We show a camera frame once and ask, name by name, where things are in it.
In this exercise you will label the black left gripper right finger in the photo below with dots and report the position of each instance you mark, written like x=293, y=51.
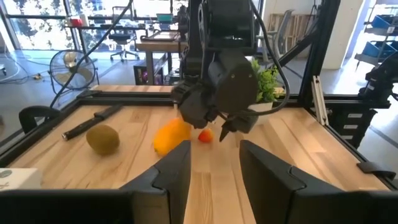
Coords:
x=311, y=208

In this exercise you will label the black aluminium table frame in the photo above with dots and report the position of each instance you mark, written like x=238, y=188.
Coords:
x=320, y=46

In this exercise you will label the black box with white labels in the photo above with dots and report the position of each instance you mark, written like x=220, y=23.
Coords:
x=354, y=127

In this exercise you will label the black floor fan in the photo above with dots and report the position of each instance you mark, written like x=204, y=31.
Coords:
x=73, y=71

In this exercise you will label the computer case with coloured lights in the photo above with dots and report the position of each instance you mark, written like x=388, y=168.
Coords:
x=144, y=74

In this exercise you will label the red cup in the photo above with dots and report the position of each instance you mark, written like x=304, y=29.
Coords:
x=76, y=22

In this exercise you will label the black flat bracket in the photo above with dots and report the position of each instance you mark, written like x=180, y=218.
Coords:
x=374, y=169

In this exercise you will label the small orange apricot with leaf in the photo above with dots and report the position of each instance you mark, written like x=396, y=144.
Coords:
x=206, y=136

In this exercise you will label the white perforated shelf riser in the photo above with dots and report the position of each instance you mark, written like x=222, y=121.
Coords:
x=18, y=179

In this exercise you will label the black mechanical arm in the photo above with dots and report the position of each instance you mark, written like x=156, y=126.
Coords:
x=379, y=81

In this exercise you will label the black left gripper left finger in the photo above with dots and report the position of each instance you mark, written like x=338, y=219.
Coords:
x=93, y=207

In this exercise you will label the wooden workbench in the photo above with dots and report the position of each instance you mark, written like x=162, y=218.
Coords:
x=158, y=46

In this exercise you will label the orange yellow mango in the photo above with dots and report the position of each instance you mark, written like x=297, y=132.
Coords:
x=169, y=137

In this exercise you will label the blue storage bin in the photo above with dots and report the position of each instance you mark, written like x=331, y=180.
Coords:
x=376, y=49
x=382, y=21

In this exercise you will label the black marker pen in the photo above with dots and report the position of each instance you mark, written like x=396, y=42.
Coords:
x=90, y=122

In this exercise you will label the grey office chair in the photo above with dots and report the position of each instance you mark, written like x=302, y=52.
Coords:
x=281, y=31

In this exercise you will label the brown kiwi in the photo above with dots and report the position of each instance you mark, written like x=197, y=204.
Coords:
x=103, y=140

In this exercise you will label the silver aluminium bracket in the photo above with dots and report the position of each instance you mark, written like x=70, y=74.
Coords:
x=320, y=99

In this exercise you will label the black office chair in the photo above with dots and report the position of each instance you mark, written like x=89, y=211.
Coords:
x=122, y=39

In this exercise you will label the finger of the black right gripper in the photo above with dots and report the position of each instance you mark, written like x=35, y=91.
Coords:
x=241, y=121
x=194, y=109

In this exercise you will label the green plant in white pot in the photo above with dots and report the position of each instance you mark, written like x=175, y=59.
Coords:
x=265, y=84

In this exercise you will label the wooden pallet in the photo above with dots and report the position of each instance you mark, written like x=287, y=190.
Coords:
x=298, y=28

